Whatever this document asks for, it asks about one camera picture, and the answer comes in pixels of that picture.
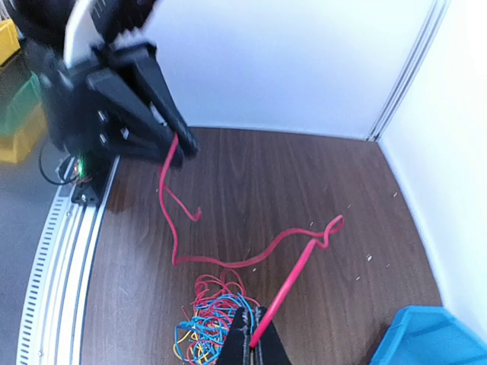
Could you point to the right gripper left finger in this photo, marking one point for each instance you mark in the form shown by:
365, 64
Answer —
236, 348

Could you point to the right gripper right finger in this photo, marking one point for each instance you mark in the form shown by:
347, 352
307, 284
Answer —
270, 350

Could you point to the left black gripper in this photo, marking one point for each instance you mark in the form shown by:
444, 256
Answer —
91, 109

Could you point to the stacked yellow green bins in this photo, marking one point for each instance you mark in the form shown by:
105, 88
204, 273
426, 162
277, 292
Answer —
23, 122

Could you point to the left aluminium frame post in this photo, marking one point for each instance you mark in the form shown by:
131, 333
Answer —
410, 68

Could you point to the front aluminium rail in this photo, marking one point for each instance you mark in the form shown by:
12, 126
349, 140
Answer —
52, 321

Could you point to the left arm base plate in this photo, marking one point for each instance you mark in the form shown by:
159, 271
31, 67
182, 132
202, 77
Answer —
87, 179

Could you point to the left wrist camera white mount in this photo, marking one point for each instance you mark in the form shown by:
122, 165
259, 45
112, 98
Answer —
89, 24

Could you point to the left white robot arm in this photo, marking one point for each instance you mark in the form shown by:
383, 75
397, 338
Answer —
44, 22

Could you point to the blue bin near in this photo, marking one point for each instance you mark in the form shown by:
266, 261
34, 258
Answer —
429, 335

